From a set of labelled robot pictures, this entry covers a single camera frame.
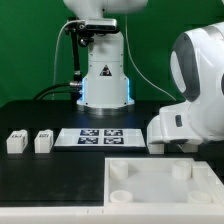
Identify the camera on black stand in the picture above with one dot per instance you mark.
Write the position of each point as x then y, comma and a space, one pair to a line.
81, 33

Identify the white L-shaped obstacle wall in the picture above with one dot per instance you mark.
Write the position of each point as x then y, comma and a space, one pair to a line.
117, 213

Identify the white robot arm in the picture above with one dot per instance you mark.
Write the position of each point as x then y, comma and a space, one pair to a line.
197, 68

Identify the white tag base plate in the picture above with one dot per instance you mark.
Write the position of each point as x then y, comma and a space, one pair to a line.
73, 137

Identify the white square tabletop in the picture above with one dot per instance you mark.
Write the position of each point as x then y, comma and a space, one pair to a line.
148, 181

